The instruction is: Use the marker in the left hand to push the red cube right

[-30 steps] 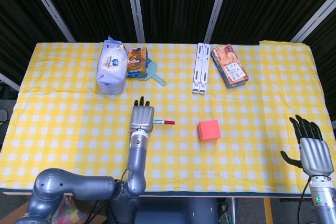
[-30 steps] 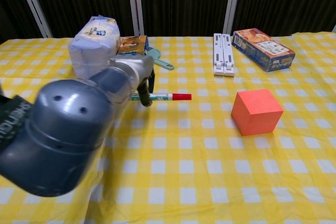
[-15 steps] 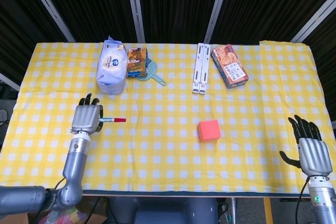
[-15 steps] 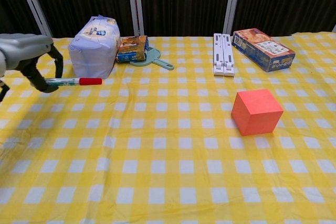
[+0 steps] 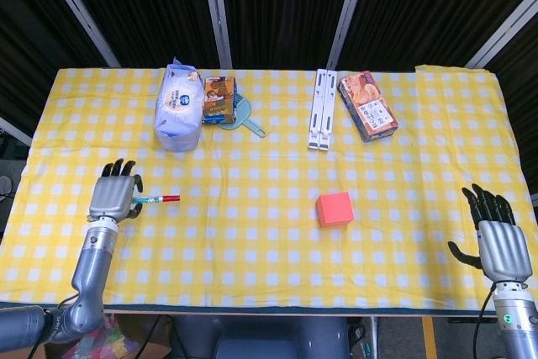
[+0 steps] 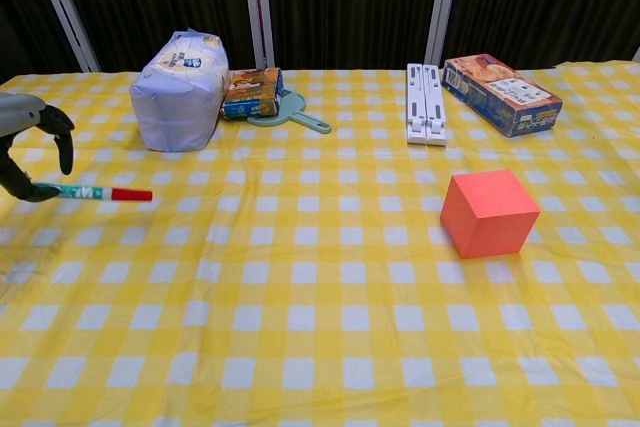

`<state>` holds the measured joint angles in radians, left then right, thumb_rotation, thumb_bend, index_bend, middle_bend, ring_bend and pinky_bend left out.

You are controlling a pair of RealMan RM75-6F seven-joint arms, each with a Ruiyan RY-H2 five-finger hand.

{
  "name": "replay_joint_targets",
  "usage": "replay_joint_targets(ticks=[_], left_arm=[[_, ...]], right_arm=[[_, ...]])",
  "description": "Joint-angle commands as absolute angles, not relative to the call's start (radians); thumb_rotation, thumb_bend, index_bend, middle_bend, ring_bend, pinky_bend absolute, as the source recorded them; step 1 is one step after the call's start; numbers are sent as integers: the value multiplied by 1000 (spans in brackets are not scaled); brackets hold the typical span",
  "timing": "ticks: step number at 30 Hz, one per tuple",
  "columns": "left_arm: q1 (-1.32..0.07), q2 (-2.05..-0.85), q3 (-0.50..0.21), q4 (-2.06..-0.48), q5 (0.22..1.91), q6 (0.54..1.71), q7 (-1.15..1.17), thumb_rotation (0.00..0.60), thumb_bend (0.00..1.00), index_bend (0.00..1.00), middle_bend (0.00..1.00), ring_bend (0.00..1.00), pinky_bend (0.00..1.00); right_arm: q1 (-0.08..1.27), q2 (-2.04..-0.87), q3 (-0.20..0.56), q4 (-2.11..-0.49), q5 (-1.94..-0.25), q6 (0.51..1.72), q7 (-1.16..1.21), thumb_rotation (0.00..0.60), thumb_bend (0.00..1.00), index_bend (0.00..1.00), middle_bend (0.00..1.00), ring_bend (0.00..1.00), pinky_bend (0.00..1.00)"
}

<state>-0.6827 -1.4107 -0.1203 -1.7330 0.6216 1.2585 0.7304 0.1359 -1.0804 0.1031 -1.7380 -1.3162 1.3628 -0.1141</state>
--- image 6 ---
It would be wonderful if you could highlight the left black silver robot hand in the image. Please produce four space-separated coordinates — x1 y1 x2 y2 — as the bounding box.
0 93 76 204

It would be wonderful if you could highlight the red and white marker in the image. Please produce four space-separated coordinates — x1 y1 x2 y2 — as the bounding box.
37 183 154 204

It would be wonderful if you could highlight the pink cube block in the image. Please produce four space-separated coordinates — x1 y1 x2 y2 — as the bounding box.
439 169 542 260

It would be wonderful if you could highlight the white blue soft package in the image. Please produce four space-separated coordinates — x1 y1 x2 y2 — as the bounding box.
129 29 231 153

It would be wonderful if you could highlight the small brown orange snack box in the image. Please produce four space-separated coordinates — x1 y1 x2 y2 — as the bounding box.
221 67 285 122

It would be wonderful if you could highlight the teal plastic scoop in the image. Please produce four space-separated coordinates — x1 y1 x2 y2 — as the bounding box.
247 88 333 136

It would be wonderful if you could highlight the yellow white checkered tablecloth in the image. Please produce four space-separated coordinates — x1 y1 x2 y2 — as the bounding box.
0 60 640 427

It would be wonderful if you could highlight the white folding stand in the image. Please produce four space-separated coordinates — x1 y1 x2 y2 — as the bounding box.
406 62 450 148

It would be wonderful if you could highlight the orange blue cookie box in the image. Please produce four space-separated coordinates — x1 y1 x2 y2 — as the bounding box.
442 52 565 139

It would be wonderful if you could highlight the silver aluminium frame post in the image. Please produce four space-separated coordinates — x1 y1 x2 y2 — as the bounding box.
424 0 464 66
240 0 277 70
27 0 101 73

